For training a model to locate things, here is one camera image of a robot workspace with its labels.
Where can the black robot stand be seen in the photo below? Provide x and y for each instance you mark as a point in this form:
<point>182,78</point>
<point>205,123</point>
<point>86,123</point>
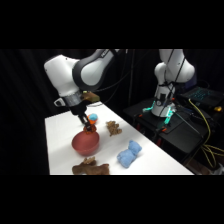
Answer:
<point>180,131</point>

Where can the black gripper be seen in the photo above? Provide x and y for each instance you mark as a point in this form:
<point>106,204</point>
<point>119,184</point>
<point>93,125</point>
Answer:
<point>77,107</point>

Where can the small tan plush toy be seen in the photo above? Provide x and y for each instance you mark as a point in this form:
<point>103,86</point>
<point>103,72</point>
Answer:
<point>113,128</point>

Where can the black laptop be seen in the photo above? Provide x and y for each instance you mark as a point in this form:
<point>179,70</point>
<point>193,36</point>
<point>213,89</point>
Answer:
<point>201,95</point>

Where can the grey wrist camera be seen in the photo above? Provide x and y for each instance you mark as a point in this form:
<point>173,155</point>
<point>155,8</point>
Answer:
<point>58,101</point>

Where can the blue teddy bear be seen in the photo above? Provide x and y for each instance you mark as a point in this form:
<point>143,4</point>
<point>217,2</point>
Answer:
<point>128,154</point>

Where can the brown plush moose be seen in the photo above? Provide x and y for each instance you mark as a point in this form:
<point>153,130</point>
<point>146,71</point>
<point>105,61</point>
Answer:
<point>90,168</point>

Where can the blue and orange toy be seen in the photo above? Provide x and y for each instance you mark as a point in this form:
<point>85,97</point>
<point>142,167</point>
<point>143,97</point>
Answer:
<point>93,117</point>

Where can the pink bowl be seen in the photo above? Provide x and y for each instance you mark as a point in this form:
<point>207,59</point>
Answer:
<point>85,144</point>

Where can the brown circuit board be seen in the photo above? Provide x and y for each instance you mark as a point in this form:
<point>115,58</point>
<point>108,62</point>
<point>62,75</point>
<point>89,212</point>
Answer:
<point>90,96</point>

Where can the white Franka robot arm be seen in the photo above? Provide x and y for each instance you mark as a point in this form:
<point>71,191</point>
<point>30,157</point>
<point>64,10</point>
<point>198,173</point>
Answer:
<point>63,78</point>

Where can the small yellow object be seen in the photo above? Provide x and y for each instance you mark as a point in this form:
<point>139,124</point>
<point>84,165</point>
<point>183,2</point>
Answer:
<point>218,108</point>

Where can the red ball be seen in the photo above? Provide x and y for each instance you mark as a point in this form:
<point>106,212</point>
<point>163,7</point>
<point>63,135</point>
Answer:
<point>89,130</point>

